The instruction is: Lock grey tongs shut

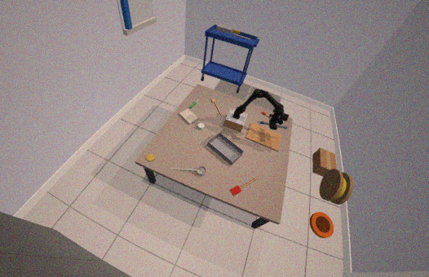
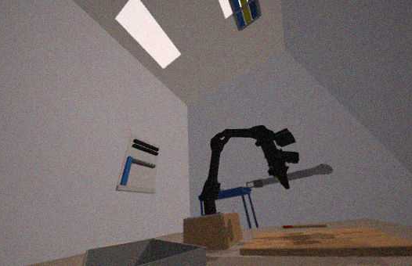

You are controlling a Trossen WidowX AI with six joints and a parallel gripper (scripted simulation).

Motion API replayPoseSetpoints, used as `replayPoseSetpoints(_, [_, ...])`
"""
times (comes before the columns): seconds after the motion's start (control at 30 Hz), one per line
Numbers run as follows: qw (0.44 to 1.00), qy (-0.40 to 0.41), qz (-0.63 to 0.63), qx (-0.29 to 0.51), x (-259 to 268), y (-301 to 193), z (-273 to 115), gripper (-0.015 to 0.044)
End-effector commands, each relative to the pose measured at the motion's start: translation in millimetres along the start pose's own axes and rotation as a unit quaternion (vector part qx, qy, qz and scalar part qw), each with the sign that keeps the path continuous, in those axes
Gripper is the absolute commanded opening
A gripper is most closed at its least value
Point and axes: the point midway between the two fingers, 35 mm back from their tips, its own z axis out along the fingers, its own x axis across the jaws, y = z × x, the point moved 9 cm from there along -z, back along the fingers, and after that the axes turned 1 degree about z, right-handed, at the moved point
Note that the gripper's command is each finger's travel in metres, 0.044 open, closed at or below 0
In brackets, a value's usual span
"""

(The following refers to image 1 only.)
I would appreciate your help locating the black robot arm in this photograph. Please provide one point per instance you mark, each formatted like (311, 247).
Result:
(278, 107)

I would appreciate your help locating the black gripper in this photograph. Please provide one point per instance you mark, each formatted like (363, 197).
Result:
(272, 122)

